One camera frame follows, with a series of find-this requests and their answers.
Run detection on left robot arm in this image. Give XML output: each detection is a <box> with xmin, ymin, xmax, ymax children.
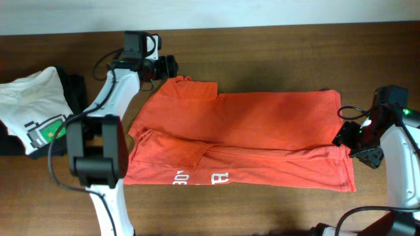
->
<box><xmin>66</xmin><ymin>55</ymin><xmax>178</xmax><ymax>235</ymax></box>

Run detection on orange printed t-shirt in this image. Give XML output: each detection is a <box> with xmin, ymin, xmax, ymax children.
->
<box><xmin>124</xmin><ymin>76</ymin><xmax>356</xmax><ymax>192</ymax></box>

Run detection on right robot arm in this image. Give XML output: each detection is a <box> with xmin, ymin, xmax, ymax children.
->
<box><xmin>309</xmin><ymin>104</ymin><xmax>419</xmax><ymax>236</ymax></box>

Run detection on black folded garment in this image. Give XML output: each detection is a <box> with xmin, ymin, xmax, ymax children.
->
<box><xmin>1</xmin><ymin>66</ymin><xmax>87</xmax><ymax>159</ymax></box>

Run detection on white folded pixel-print t-shirt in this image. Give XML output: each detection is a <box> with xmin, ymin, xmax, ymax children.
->
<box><xmin>1</xmin><ymin>67</ymin><xmax>73</xmax><ymax>155</ymax></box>

